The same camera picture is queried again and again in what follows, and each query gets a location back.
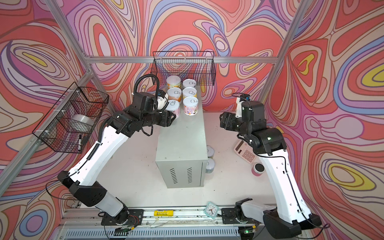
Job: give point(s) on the teal alarm clock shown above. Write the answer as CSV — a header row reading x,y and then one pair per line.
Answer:
x,y
211,210

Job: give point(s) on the white brown label can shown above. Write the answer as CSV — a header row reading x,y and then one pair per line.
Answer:
x,y
189,83

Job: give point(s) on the silver tape roll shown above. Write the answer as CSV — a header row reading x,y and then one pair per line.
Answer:
x,y
83,119

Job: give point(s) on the black wire basket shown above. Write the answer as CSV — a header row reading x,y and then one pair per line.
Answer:
x,y
61,133
196,65

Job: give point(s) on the black wire basket left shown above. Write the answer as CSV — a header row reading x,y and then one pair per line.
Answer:
x,y
61,133

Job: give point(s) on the blue can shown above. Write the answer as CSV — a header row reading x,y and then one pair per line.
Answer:
x,y
210,166

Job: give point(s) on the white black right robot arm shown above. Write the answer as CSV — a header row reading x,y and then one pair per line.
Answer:
x,y
291,215

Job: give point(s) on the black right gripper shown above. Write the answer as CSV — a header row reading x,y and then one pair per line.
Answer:
x,y
227,118

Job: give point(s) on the pink round container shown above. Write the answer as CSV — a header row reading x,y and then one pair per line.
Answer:
x,y
258,169

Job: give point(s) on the black wire basket rear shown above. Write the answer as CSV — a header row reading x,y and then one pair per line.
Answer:
x,y
196,65

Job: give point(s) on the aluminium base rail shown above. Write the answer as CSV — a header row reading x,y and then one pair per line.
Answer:
x,y
156,217

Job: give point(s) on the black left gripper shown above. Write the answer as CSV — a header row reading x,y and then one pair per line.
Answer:
x,y
166,119

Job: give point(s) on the pink calculator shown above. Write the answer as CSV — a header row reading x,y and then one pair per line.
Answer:
x,y
244,151

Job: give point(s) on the grey metal cabinet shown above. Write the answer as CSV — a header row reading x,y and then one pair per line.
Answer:
x,y
181,154

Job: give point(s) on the green circuit board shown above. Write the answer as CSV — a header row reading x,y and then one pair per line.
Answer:
x,y
122,232

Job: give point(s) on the green label can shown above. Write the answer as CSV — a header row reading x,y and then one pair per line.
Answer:
x,y
210,152

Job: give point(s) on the pink label can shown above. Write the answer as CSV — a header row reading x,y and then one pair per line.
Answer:
x,y
175,94
190,106

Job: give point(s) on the orange fruit can plastic lid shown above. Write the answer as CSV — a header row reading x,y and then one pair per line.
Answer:
x,y
173,82

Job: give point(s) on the black marker pen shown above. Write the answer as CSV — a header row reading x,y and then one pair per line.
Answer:
x,y
80,143

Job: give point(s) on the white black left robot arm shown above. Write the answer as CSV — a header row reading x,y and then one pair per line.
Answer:
x,y
81,180

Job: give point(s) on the white vented cable duct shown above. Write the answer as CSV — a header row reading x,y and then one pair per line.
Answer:
x,y
197,233

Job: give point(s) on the can one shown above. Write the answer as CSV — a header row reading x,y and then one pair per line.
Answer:
x,y
174,107

